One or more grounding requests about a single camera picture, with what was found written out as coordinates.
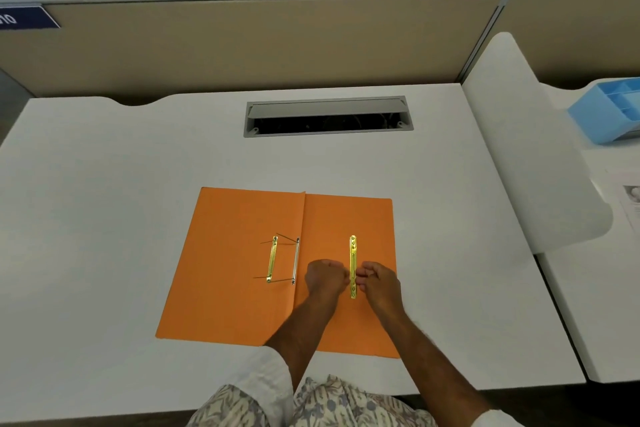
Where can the floral patterned garment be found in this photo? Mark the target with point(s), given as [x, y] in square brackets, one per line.
[340, 406]

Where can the person's right fingers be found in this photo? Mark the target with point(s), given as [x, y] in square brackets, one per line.
[363, 276]

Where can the blue plastic organizer tray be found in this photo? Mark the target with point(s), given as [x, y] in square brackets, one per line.
[600, 114]

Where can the short beige partition panel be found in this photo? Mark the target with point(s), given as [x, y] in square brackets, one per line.
[575, 26]

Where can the gold metal fastener strip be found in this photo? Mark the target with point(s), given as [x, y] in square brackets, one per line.
[272, 259]

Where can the gold metal fastener bar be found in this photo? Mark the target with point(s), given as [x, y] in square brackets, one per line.
[353, 249]

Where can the person's right forearm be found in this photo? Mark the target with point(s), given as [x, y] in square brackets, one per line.
[430, 366]

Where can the person's left hand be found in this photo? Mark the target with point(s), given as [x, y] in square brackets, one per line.
[324, 280]

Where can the printed white paper sheet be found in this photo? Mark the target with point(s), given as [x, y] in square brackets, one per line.
[625, 201]

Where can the silver metal fastener prongs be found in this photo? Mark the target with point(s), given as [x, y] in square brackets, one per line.
[296, 261]

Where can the white shirt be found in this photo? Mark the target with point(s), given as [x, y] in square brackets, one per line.
[267, 386]

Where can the person's right hand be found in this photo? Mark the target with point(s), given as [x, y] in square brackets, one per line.
[384, 289]

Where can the blue name sign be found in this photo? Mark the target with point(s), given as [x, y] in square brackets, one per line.
[27, 18]

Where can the orange paper file folder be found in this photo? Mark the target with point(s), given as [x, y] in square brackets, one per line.
[225, 266]

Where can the person's left forearm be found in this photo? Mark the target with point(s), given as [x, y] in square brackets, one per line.
[302, 329]

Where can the long beige partition panel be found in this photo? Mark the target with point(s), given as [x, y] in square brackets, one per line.
[250, 41]

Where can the person's left fingers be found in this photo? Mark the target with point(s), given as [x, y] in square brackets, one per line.
[342, 275]

